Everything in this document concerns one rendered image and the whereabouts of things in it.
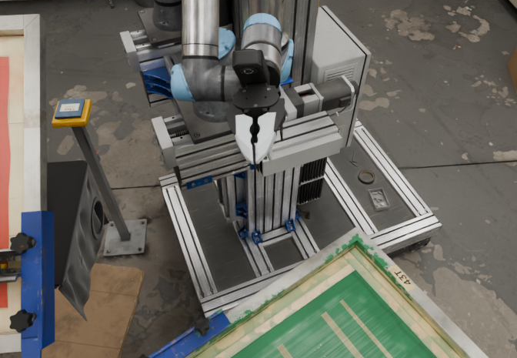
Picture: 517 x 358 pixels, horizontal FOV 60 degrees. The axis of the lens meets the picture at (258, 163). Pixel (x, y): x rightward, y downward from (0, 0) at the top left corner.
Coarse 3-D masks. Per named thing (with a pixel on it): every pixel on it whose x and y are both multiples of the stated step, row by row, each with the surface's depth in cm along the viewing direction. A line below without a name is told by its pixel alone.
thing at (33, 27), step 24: (0, 24) 108; (24, 24) 109; (24, 48) 108; (24, 72) 107; (24, 96) 106; (24, 120) 105; (24, 144) 104; (24, 168) 104; (24, 192) 103; (0, 336) 98
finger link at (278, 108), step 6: (282, 102) 69; (270, 108) 69; (276, 108) 69; (282, 108) 68; (276, 114) 68; (282, 114) 67; (276, 120) 67; (282, 120) 67; (276, 126) 66; (276, 132) 66
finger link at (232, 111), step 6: (228, 102) 71; (228, 108) 70; (234, 108) 70; (228, 114) 69; (234, 114) 69; (240, 114) 69; (228, 120) 68; (234, 120) 68; (234, 126) 67; (234, 132) 66
